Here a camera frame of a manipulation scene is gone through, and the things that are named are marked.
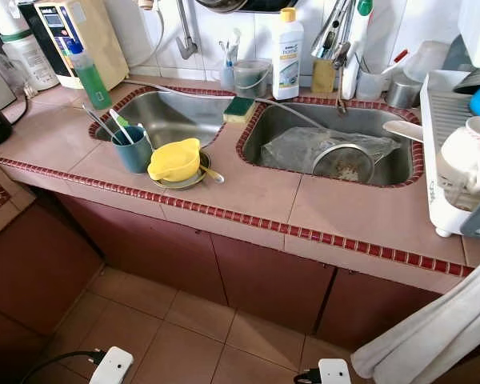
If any yellow plastic bowl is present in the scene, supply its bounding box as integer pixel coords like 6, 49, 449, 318
148, 138, 202, 182

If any hanging steel pan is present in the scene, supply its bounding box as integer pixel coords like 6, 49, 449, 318
192, 0, 301, 15

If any white cloth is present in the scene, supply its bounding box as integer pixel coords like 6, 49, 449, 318
350, 272, 480, 384

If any dark red side cabinet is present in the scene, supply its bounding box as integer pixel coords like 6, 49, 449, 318
0, 200, 105, 384

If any white bottle yellow cap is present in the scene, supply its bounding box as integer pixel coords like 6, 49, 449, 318
272, 8, 305, 102

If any steel sink basin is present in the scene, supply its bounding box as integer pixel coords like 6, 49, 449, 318
236, 98, 425, 189
88, 84, 233, 153

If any white and green utensil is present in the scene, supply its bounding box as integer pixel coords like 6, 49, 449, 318
109, 109, 137, 146

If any white ceramic mug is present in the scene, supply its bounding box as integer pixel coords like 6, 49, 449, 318
440, 116, 480, 197

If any steel fork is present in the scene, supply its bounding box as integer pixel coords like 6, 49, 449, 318
198, 166, 226, 185

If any shallow steel bowl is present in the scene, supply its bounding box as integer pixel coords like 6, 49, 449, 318
150, 150, 210, 190

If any pale slim utensil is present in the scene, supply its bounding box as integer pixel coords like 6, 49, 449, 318
82, 104, 122, 146

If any steel cup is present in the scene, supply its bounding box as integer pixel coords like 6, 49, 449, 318
384, 74, 423, 110

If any green dish soap bottle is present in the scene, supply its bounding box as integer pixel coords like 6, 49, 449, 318
64, 38, 113, 110

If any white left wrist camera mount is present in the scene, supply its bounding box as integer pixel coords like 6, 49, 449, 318
88, 346, 134, 384

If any tan sponge block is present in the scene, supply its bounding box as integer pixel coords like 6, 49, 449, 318
310, 58, 337, 94

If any white water filter canister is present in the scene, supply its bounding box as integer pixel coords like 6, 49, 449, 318
0, 0, 59, 91

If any chrome sink faucet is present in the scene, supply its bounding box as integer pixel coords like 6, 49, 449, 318
312, 0, 357, 113

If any pale wooden spatula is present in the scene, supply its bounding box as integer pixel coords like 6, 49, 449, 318
382, 120, 426, 143

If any green and yellow sponge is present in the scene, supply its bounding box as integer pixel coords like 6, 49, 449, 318
222, 96, 257, 124

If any white dish rack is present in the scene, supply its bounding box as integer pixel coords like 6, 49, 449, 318
420, 70, 480, 239

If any clear small plastic bucket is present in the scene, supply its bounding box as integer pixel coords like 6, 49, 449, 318
232, 58, 273, 100

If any clear toothbrush cup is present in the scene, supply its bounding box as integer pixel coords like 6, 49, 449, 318
219, 32, 241, 91

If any chrome wall tap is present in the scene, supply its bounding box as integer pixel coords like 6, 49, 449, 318
176, 0, 199, 61

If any white bottle green cap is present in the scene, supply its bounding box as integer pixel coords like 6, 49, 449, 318
340, 0, 374, 101

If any steel mesh strainer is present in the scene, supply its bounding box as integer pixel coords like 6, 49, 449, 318
310, 142, 393, 183

